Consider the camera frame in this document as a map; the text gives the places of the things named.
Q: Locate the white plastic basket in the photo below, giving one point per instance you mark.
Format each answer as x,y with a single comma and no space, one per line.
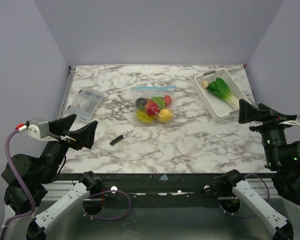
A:
218,109

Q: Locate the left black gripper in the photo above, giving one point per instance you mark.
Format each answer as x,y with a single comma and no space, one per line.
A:
85,136

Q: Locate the clear plastic screw box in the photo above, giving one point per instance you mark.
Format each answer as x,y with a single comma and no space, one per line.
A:
85,104

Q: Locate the black comb strip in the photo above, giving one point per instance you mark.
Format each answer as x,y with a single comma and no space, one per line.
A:
116,140

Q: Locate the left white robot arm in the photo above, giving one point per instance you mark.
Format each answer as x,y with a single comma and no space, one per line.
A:
27,176

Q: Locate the aluminium frame rail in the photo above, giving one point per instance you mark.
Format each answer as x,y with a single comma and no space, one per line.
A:
60,117

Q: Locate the green white leek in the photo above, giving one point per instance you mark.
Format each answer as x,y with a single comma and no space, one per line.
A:
221,90

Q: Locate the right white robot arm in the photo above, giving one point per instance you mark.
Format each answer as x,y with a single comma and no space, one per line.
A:
281,158

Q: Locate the dark avocado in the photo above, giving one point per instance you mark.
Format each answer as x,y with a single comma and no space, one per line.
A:
141,102

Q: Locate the clear zip top bag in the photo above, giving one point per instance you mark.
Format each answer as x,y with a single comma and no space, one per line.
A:
148,92

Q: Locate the green lime fruit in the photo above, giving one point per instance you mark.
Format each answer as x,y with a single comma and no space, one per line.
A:
159,100

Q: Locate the yellow star fruit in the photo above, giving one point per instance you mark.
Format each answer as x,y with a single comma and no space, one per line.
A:
143,117

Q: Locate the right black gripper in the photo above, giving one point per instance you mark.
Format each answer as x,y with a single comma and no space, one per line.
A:
269,123

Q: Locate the yellow pear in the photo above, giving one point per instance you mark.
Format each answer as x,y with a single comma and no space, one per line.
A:
165,115

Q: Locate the red strawberry toy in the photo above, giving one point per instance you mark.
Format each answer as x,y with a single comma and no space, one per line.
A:
167,100

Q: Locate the small garlic bulb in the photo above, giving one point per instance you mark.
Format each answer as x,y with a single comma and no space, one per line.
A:
205,84

